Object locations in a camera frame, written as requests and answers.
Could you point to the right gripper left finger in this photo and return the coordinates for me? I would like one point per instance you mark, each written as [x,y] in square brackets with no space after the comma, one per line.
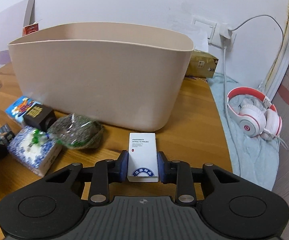
[122,165]

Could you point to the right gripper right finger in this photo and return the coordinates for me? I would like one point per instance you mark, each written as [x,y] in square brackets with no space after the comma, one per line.
[162,163]

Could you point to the small dark blue box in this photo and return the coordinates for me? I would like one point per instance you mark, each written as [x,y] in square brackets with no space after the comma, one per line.
[6,135]

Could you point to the white hotel supplies box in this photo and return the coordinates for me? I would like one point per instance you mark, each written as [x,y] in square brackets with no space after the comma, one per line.
[142,158]

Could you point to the blue cartoon tissue pack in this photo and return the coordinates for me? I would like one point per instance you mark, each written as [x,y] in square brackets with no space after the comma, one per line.
[19,108]

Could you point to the black gold small box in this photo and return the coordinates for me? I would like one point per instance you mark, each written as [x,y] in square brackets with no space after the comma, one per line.
[40,116]

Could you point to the beige plastic storage bin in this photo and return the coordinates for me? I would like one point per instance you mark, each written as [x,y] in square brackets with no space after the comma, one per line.
[122,74]

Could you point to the light blue blanket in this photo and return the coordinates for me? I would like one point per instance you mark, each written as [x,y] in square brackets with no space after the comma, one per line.
[252,158]

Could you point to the red white headphones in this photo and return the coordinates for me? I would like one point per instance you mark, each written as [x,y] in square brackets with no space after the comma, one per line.
[251,119]

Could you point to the gold yellow box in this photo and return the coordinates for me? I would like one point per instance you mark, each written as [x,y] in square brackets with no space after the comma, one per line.
[202,64]

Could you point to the red white carton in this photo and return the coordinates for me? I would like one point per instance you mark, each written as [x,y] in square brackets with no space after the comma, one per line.
[30,29]

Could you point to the grey leaning board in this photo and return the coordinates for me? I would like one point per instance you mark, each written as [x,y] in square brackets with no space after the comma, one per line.
[29,13]

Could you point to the white charger plug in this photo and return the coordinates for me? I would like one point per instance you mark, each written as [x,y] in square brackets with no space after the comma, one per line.
[225,32]

